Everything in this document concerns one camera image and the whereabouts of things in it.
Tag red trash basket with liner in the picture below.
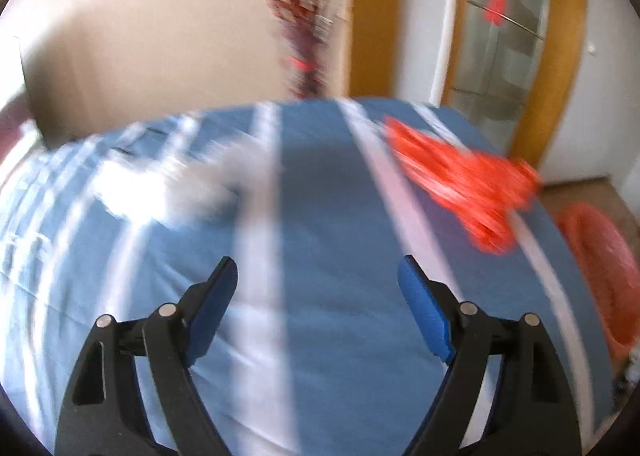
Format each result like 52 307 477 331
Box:
556 202 639 365

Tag clear plastic bag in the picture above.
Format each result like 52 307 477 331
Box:
93 133 267 229

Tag glass vase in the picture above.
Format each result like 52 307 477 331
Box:
279 16 333 100

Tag frosted glass sliding door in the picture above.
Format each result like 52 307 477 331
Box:
442 0 587 165

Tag red plastic bag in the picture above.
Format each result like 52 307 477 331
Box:
384 116 540 255

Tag blue white striped tablecloth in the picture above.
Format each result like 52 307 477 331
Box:
1 99 613 455

